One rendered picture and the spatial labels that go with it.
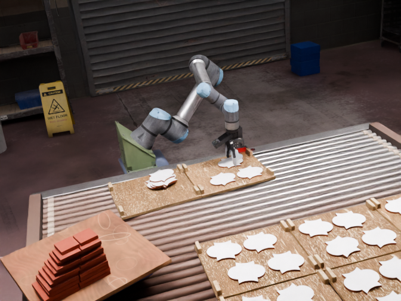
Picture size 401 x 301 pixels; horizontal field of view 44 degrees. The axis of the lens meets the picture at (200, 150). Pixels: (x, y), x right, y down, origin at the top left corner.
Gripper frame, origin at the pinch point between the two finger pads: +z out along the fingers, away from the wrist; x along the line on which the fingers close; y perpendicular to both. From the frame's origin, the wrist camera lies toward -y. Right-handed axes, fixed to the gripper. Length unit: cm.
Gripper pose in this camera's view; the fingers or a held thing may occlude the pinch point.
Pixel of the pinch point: (230, 161)
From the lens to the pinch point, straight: 279.6
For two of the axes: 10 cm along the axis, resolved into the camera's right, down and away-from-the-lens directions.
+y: 9.4, -2.2, 2.7
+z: 0.7, 8.9, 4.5
